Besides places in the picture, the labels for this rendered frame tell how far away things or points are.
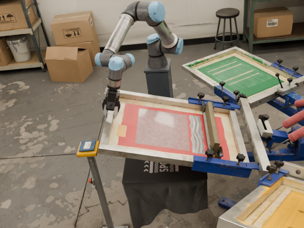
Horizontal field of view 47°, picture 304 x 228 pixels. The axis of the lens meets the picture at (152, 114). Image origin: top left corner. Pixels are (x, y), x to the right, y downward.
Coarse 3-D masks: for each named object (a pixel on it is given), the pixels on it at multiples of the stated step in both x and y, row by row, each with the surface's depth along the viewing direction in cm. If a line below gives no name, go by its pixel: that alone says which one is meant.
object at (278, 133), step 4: (276, 132) 201; (280, 132) 202; (284, 132) 202; (272, 136) 198; (276, 136) 198; (280, 136) 198; (284, 136) 199; (264, 140) 200; (276, 140) 200; (280, 140) 200; (284, 140) 200
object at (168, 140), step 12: (132, 132) 194; (144, 132) 196; (156, 132) 198; (168, 132) 200; (180, 132) 201; (120, 144) 184; (132, 144) 186; (144, 144) 187; (156, 144) 189; (168, 144) 190; (180, 144) 192; (204, 144) 195; (204, 156) 187; (228, 156) 190
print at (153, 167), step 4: (144, 164) 208; (148, 164) 208; (152, 164) 207; (156, 164) 207; (160, 164) 207; (164, 164) 206; (168, 164) 206; (172, 164) 205; (144, 168) 205; (148, 168) 205; (152, 168) 205; (156, 168) 204; (160, 168) 204; (164, 168) 203; (168, 168) 203; (172, 168) 203; (176, 168) 202; (144, 172) 203; (148, 172) 202; (152, 172) 202; (156, 172) 201
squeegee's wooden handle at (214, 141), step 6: (210, 102) 213; (210, 108) 208; (210, 114) 202; (210, 120) 198; (210, 126) 195; (216, 126) 194; (210, 132) 193; (216, 132) 189; (210, 138) 191; (216, 138) 184; (210, 144) 189; (216, 144) 181; (216, 150) 184
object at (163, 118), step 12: (132, 108) 214; (144, 108) 216; (156, 108) 218; (132, 120) 203; (144, 120) 205; (156, 120) 207; (168, 120) 209; (180, 120) 211; (216, 120) 217; (204, 132) 205
